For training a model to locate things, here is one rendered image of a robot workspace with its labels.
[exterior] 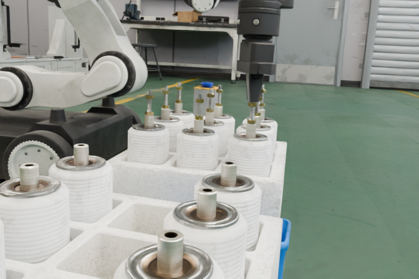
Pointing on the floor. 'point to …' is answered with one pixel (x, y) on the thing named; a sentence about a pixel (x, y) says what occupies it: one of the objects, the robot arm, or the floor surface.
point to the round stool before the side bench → (146, 55)
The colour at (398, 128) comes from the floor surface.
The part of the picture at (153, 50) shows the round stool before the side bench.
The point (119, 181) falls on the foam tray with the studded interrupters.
